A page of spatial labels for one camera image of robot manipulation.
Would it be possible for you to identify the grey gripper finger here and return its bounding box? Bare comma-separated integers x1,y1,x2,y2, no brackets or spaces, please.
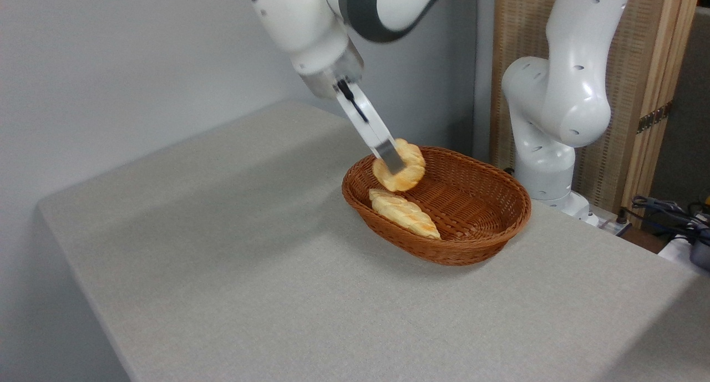
372,139,405,176

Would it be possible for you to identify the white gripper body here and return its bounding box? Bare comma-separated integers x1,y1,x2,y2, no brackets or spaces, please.
332,80,398,151

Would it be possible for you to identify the round golden bread roll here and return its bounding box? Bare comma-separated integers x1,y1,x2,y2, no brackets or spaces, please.
371,138,427,193

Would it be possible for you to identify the long golden bread loaf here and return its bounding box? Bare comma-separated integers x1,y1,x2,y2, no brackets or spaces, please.
368,188,443,241

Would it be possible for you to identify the brown wicker basket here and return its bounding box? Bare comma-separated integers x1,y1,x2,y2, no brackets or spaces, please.
341,145,533,267

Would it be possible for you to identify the grey tablecloth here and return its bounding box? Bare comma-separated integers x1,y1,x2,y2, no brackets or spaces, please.
37,99,710,382

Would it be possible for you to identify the metal screen hinge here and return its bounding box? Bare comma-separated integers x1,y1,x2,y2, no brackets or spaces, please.
636,100,674,135

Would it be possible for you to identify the wooden folding screen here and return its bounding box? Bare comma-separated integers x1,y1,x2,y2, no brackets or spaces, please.
490,0,703,228

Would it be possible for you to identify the white cloth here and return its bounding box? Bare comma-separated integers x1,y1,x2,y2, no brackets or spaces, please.
658,234,710,278

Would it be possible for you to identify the dark grey device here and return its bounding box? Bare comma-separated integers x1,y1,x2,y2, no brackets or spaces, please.
689,240,710,272

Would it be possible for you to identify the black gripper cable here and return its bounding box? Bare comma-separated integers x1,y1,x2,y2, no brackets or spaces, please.
337,79,370,124

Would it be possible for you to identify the black cable bundle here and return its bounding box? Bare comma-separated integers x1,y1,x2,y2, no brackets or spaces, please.
630,195,710,245

